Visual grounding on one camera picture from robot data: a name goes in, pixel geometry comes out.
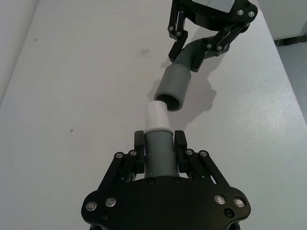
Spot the grey pipe with white tip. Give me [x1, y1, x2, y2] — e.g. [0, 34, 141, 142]
[143, 101, 179, 179]

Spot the white cabinet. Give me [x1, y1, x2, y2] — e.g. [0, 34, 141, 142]
[272, 0, 307, 40]

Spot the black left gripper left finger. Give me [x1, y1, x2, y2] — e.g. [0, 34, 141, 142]
[102, 130, 146, 190]

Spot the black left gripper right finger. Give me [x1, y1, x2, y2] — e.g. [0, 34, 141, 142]
[174, 130, 226, 189]

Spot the grey corrugated hose with cuff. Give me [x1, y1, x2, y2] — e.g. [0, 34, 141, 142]
[153, 38, 218, 113]

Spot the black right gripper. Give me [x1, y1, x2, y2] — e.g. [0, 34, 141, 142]
[167, 0, 259, 73]

